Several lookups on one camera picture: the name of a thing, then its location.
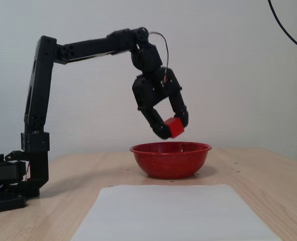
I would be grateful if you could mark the white paper sheet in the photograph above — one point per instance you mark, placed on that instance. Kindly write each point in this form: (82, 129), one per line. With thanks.
(163, 216)

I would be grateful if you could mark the red cube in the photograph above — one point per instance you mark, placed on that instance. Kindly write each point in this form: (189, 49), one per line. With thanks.
(175, 128)

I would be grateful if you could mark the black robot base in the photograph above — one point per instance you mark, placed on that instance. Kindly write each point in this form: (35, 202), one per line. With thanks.
(2, 200)

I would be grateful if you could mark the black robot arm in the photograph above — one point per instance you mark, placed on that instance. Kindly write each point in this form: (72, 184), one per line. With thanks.
(37, 88)

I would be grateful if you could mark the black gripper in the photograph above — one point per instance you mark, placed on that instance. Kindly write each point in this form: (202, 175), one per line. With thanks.
(155, 92)

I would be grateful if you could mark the red speckled enamel bowl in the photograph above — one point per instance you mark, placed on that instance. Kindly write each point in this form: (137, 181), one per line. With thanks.
(168, 163)

